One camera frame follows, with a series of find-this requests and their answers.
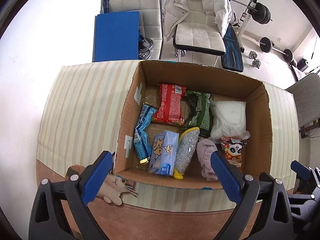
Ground red snack packet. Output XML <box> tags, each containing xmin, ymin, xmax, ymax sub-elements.
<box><xmin>152</xmin><ymin>83</ymin><xmax>187</xmax><ymax>126</ymax></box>

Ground grey chair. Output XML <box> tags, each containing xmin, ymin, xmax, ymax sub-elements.
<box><xmin>285</xmin><ymin>73</ymin><xmax>320</xmax><ymax>130</ymax></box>

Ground cardboard box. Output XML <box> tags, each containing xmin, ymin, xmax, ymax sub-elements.
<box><xmin>114</xmin><ymin>60</ymin><xmax>273</xmax><ymax>190</ymax></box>

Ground white puffer jacket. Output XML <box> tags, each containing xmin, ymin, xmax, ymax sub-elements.
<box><xmin>162</xmin><ymin>0</ymin><xmax>233</xmax><ymax>40</ymax></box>

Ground white soft bag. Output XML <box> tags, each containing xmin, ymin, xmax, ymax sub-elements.
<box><xmin>210</xmin><ymin>101</ymin><xmax>250</xmax><ymax>142</ymax></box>

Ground striped cat print table mat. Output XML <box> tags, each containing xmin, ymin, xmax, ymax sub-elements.
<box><xmin>36</xmin><ymin>60</ymin><xmax>303</xmax><ymax>233</ymax></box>

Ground small black box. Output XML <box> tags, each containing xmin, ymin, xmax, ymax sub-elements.
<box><xmin>297</xmin><ymin>58</ymin><xmax>310</xmax><ymax>72</ymax></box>

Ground purple cloth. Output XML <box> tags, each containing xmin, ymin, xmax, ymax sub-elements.
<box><xmin>196</xmin><ymin>138</ymin><xmax>220</xmax><ymax>181</ymax></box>

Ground long blue snack packet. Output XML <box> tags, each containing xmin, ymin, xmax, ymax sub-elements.
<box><xmin>134</xmin><ymin>102</ymin><xmax>157</xmax><ymax>165</ymax></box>

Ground orange panda print packet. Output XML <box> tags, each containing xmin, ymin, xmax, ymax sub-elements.
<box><xmin>220</xmin><ymin>136</ymin><xmax>247</xmax><ymax>172</ymax></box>

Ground blue tissue pack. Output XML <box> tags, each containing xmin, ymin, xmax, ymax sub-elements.
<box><xmin>147</xmin><ymin>130</ymin><xmax>180</xmax><ymax>176</ymax></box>

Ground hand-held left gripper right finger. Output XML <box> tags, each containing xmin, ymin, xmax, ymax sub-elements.
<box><xmin>210</xmin><ymin>150</ymin><xmax>293</xmax><ymax>240</ymax></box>

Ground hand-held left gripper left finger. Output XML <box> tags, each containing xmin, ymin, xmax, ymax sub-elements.
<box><xmin>29</xmin><ymin>150</ymin><xmax>117</xmax><ymax>240</ymax></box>

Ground green snack packet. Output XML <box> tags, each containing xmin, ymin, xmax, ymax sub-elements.
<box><xmin>184</xmin><ymin>90</ymin><xmax>213</xmax><ymax>137</ymax></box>

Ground silver yellow scrub sponge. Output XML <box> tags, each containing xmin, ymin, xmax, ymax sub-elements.
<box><xmin>173</xmin><ymin>127</ymin><xmax>200</xmax><ymax>180</ymax></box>

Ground metal weight plates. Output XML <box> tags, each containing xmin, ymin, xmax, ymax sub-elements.
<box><xmin>137</xmin><ymin>30</ymin><xmax>154</xmax><ymax>59</ymax></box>

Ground white padded chair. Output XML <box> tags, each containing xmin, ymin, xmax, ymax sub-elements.
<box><xmin>101</xmin><ymin>0</ymin><xmax>165</xmax><ymax>60</ymax></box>
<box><xmin>162</xmin><ymin>0</ymin><xmax>227</xmax><ymax>57</ymax></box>

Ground short barbell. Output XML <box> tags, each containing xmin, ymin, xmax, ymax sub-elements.
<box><xmin>259</xmin><ymin>37</ymin><xmax>293</xmax><ymax>63</ymax></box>

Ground barbell with black plates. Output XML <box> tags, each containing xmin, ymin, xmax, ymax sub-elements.
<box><xmin>154</xmin><ymin>0</ymin><xmax>272</xmax><ymax>25</ymax></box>

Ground black blue weight bench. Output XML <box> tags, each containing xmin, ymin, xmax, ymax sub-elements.
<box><xmin>221</xmin><ymin>24</ymin><xmax>244</xmax><ymax>72</ymax></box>

